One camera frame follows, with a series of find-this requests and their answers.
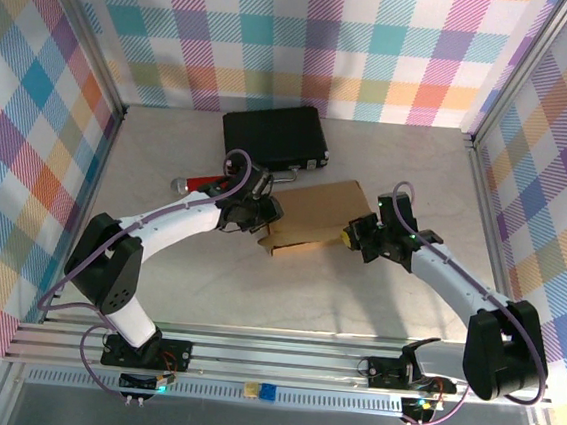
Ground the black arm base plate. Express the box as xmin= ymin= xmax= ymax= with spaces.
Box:
xmin=99 ymin=330 xmax=196 ymax=374
xmin=364 ymin=353 xmax=461 ymax=397

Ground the black case with metal handle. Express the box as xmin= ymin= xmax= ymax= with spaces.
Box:
xmin=215 ymin=98 xmax=336 ymax=191

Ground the aluminium corner post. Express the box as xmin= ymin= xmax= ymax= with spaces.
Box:
xmin=20 ymin=0 xmax=137 ymax=113
xmin=470 ymin=0 xmax=567 ymax=150

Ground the small controller board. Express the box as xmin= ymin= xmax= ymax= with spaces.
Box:
xmin=118 ymin=368 xmax=179 ymax=397
xmin=399 ymin=393 xmax=446 ymax=425

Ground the perforated metal strip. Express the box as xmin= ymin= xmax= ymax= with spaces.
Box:
xmin=25 ymin=366 xmax=410 ymax=421

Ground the brown cardboard box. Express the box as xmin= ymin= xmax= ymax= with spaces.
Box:
xmin=256 ymin=171 xmax=372 ymax=266

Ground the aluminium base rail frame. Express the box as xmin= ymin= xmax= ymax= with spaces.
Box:
xmin=2 ymin=304 xmax=560 ymax=415

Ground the red toy microphone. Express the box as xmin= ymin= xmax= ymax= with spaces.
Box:
xmin=168 ymin=169 xmax=231 ymax=199

